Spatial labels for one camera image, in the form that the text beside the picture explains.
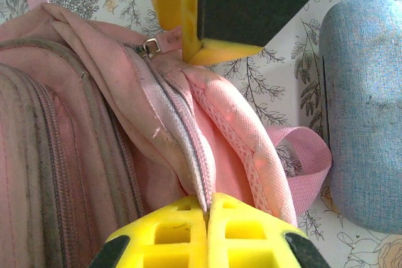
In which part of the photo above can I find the floral table cloth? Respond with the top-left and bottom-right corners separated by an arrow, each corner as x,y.
0,0 -> 402,268

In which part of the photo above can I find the blue fabric glasses case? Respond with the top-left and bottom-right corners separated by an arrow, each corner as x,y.
317,0 -> 402,236

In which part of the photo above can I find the pink backpack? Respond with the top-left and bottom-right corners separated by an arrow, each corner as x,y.
0,0 -> 334,268

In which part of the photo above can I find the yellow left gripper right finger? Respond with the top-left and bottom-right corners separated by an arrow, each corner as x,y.
206,191 -> 334,268

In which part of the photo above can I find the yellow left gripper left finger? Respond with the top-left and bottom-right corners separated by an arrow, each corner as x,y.
90,194 -> 208,268

